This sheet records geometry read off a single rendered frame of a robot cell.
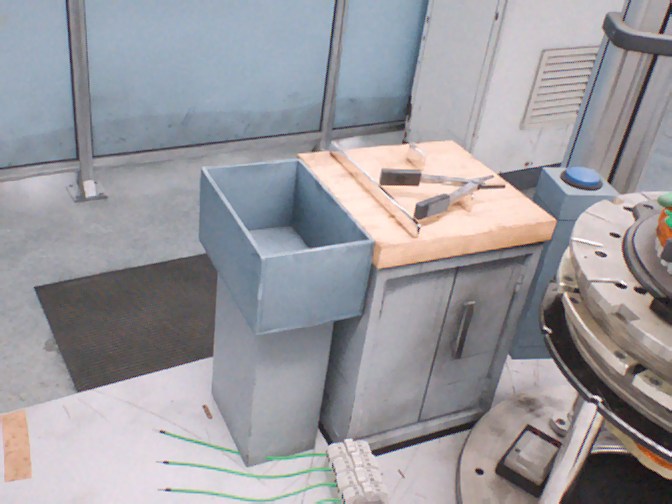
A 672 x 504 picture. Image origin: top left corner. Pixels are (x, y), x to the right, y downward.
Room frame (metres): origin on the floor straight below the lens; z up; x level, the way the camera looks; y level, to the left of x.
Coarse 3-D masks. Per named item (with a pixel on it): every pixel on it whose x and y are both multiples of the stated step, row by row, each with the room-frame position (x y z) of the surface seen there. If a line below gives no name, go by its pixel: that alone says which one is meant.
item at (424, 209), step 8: (424, 200) 0.60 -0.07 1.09; (432, 200) 0.60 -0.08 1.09; (440, 200) 0.61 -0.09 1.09; (448, 200) 0.61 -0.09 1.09; (416, 208) 0.59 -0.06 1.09; (424, 208) 0.59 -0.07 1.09; (432, 208) 0.60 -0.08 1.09; (440, 208) 0.61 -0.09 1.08; (416, 216) 0.59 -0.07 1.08; (424, 216) 0.59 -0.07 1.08
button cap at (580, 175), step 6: (570, 168) 0.84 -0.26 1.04; (576, 168) 0.84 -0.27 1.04; (582, 168) 0.84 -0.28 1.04; (588, 168) 0.85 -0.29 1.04; (570, 174) 0.82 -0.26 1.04; (576, 174) 0.82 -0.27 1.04; (582, 174) 0.82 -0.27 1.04; (588, 174) 0.83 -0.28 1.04; (594, 174) 0.83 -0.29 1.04; (576, 180) 0.81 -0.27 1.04; (582, 180) 0.81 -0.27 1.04; (588, 180) 0.81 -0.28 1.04; (594, 180) 0.82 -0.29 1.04
